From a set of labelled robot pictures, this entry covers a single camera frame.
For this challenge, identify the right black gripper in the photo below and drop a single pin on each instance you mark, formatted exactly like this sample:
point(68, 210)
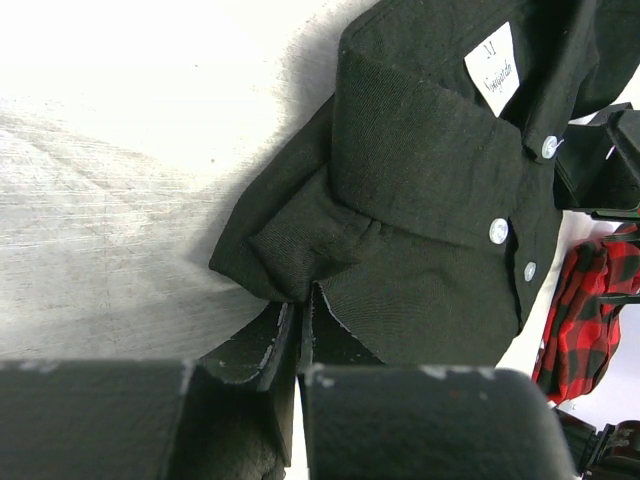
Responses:
point(608, 454)

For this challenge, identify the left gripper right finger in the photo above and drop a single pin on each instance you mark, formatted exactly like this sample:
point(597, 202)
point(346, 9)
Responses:
point(326, 343)

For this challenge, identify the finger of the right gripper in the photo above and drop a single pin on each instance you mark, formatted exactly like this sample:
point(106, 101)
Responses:
point(597, 170)

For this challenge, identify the black long sleeve shirt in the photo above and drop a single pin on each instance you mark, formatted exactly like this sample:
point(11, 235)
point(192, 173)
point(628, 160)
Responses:
point(419, 199)

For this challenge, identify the red black plaid shirt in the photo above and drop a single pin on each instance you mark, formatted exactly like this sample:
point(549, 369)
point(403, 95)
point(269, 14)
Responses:
point(582, 333)

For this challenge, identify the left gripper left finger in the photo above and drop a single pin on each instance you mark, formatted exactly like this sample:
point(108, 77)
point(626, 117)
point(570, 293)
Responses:
point(260, 360)

